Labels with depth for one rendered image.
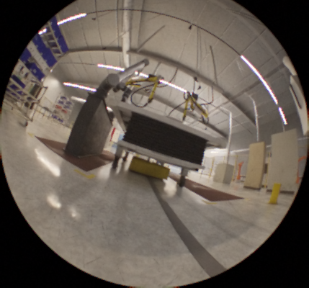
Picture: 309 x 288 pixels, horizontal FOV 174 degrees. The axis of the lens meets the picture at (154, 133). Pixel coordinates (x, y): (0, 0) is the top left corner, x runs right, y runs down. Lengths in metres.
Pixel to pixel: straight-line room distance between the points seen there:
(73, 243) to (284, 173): 4.58
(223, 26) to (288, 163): 9.31
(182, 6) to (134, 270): 10.39
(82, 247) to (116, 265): 0.11
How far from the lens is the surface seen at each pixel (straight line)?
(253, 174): 4.90
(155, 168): 1.91
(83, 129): 1.48
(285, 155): 4.54
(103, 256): 0.39
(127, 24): 8.70
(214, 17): 9.94
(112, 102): 1.22
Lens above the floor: 0.34
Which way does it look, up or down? 14 degrees up
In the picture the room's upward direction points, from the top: 18 degrees clockwise
